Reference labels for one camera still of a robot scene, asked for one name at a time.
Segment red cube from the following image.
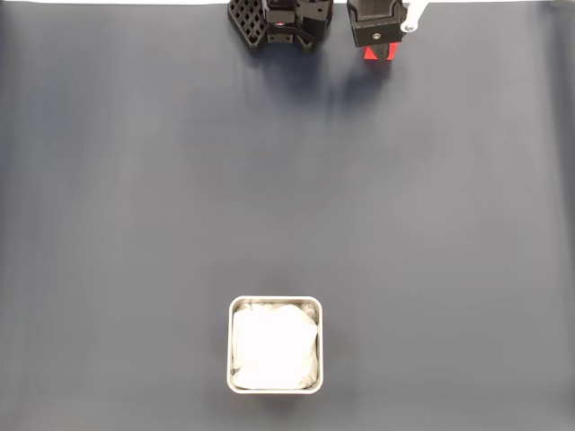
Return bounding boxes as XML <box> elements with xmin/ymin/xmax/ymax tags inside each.
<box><xmin>362</xmin><ymin>42</ymin><xmax>397</xmax><ymax>63</ymax></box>

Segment square metal box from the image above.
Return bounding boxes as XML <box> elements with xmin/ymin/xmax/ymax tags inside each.
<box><xmin>226</xmin><ymin>295</ymin><xmax>324</xmax><ymax>396</ymax></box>

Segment grey table mat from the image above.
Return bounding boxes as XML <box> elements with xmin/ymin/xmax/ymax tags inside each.
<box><xmin>0</xmin><ymin>2</ymin><xmax>575</xmax><ymax>431</ymax></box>

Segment white crumpled cloth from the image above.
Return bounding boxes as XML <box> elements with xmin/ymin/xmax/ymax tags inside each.
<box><xmin>231</xmin><ymin>301</ymin><xmax>321</xmax><ymax>391</ymax></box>

